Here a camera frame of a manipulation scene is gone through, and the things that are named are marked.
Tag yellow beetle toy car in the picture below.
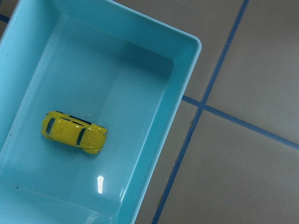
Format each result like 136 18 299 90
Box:
41 111 108 154

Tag light blue plastic bin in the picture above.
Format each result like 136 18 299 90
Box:
0 0 201 224

